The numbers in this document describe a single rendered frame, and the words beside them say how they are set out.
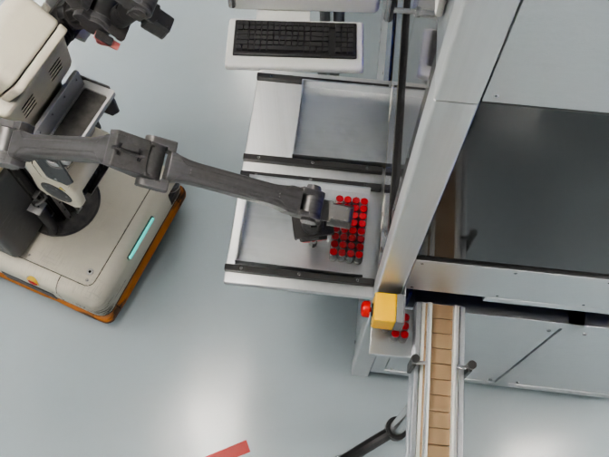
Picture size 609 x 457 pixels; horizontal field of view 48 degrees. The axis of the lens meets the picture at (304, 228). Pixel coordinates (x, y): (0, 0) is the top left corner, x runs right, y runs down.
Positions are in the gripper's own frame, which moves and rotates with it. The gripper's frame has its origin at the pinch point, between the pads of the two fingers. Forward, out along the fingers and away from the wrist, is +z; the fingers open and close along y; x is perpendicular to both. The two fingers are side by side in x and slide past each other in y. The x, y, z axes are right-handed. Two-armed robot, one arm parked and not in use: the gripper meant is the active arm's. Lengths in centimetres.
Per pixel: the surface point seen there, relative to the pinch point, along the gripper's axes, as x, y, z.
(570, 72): -22, 31, -95
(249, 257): -1.5, -17.6, 4.0
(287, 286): -11.0, -8.4, 4.4
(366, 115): 39.1, 21.4, 5.1
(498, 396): -34, 65, 94
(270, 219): 9.0, -10.7, 4.2
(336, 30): 76, 18, 10
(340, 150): 28.2, 11.8, 4.8
